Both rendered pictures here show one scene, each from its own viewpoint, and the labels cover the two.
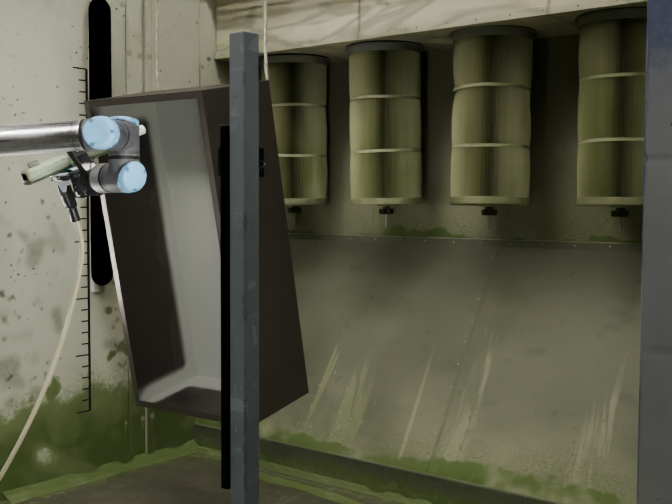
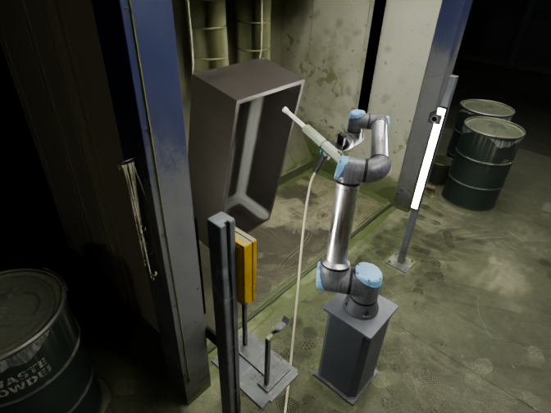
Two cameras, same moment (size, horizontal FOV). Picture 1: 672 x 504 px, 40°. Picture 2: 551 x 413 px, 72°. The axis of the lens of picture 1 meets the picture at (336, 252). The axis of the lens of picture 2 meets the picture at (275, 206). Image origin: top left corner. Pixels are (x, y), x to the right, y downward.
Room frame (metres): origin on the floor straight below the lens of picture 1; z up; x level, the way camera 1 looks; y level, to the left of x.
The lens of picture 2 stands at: (3.11, 2.85, 2.28)
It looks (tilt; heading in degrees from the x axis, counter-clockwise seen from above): 34 degrees down; 272
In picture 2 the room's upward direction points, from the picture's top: 2 degrees clockwise
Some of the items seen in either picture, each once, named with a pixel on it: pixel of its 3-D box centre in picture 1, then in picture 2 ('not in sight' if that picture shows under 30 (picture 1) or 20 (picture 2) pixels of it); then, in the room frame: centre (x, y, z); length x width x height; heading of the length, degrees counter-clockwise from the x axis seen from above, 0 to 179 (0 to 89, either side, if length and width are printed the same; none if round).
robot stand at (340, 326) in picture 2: not in sight; (352, 342); (2.67, 1.35, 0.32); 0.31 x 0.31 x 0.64; 52
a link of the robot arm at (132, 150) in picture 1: (122, 138); (357, 120); (2.73, 0.63, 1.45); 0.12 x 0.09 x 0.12; 172
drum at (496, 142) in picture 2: not in sight; (480, 165); (1.09, -0.96, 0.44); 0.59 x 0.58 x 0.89; 66
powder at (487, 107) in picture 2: not in sight; (487, 108); (0.91, -1.59, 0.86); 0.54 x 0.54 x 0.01
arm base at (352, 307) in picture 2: not in sight; (362, 300); (2.67, 1.35, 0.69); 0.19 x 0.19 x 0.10
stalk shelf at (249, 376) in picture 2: not in sight; (253, 365); (3.21, 1.86, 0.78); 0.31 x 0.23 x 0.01; 142
